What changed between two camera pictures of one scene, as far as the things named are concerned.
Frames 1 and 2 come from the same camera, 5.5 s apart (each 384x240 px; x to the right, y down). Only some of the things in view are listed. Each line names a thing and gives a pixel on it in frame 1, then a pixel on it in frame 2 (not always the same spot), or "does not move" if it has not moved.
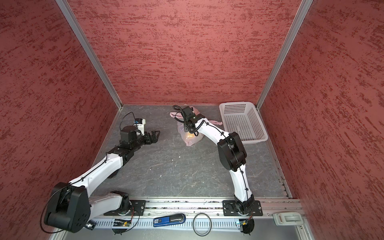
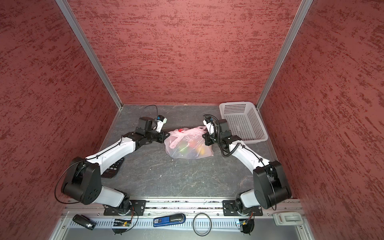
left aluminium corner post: (90, 49) does not move
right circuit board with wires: (247, 225) does not move
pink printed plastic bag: (188, 136) to (187, 143)
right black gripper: (187, 122) to (207, 137)
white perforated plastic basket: (243, 118) does not move
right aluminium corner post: (300, 17) does not move
